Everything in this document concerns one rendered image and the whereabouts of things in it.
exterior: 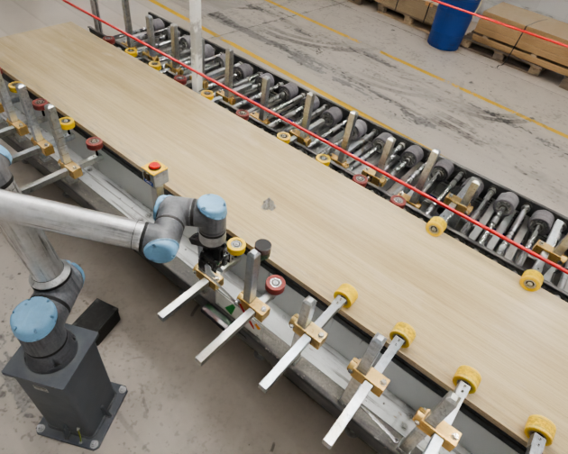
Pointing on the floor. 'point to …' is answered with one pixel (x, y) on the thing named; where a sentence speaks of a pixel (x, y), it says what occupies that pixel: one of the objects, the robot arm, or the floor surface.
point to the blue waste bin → (451, 23)
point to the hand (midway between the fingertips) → (208, 272)
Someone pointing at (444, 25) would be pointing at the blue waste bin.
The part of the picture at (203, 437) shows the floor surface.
